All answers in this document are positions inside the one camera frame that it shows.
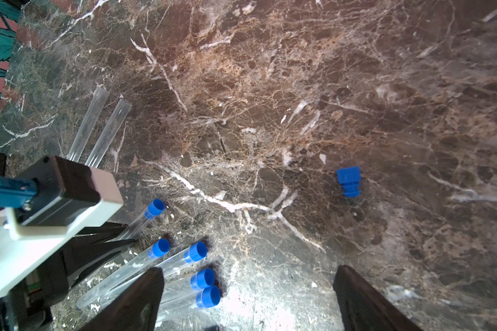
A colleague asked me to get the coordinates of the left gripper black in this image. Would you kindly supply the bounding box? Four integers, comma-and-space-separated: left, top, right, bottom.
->
0, 222, 135, 330

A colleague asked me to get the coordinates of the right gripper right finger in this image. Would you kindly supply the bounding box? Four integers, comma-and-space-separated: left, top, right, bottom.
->
333, 265, 421, 331

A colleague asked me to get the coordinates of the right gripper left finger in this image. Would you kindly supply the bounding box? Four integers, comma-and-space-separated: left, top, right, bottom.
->
81, 268, 164, 331

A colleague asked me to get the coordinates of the clear test tube blue stopper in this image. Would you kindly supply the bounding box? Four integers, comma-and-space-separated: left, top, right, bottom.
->
103, 241, 208, 303
86, 99, 132, 168
155, 285, 221, 324
77, 239, 171, 310
161, 268, 215, 303
113, 199, 166, 241

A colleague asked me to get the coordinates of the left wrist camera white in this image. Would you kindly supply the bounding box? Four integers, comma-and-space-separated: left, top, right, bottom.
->
0, 156, 124, 298

